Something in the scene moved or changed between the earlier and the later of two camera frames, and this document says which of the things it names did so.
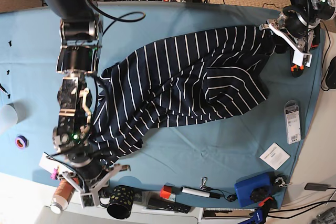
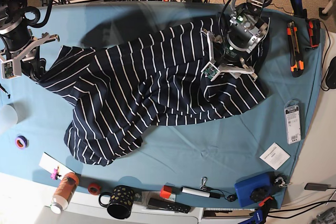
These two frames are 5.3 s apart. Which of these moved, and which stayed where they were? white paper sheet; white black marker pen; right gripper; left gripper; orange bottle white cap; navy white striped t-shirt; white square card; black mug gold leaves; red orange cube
Moved: left gripper; navy white striped t-shirt; right gripper
Stayed: white black marker pen; white square card; black mug gold leaves; red orange cube; orange bottle white cap; white paper sheet
